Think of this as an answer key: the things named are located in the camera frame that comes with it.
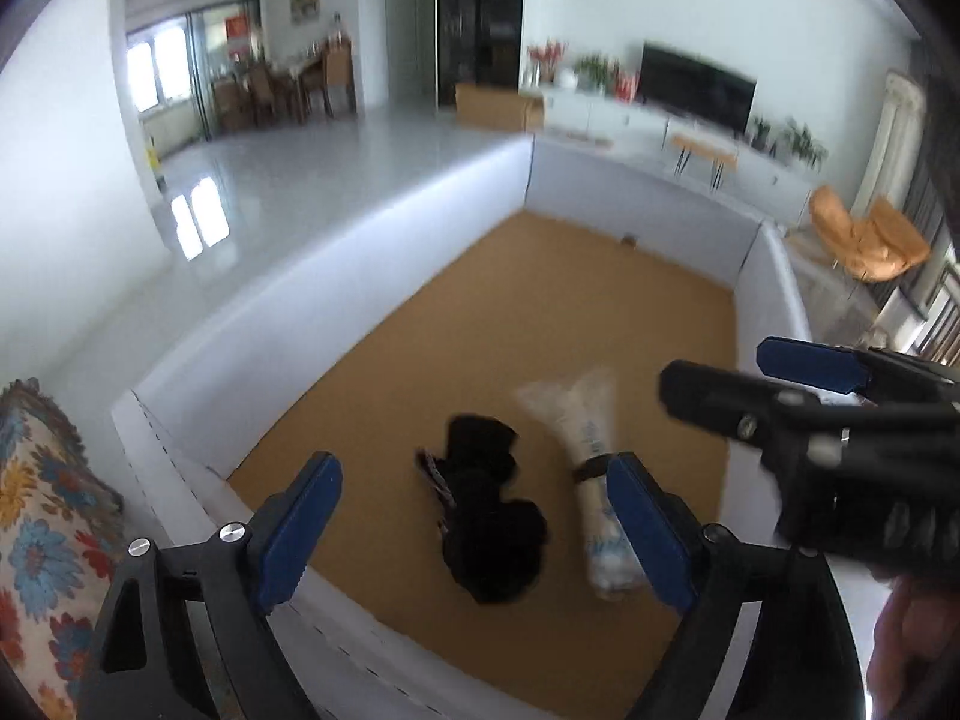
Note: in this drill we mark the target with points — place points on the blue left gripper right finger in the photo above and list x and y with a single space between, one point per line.
654 528

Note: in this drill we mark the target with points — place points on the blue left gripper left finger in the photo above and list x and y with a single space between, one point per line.
286 528

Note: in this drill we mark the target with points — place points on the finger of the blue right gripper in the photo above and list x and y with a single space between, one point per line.
836 370
729 404

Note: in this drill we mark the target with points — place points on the plastic bag bundle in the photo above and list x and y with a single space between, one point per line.
580 413

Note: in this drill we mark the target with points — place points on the black fuzzy earmuffs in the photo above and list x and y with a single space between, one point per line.
493 545

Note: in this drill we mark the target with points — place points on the person's right hand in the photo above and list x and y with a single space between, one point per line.
916 626

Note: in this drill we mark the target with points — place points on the orange butterfly chair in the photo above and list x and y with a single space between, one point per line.
876 248

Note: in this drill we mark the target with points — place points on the white floor air conditioner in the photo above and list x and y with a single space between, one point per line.
897 140

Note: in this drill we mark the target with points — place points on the white tv cabinet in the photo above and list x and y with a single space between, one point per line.
639 135

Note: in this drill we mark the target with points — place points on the floral patterned cushion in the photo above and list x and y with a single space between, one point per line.
62 536

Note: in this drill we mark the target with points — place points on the green plants by tv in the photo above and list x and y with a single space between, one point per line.
789 143

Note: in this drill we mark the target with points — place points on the wooden side table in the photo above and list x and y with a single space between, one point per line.
720 160

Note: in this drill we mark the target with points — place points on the black flat television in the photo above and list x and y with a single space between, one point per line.
708 92

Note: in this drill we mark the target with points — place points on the green potted plant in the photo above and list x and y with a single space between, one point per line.
597 73

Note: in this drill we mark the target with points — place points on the brown cardboard box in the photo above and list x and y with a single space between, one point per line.
498 109

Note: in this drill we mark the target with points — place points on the red flower vase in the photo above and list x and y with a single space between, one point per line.
546 58

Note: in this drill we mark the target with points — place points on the wooden dining table set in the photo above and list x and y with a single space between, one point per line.
260 93

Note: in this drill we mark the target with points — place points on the black tall cabinet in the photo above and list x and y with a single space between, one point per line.
477 41

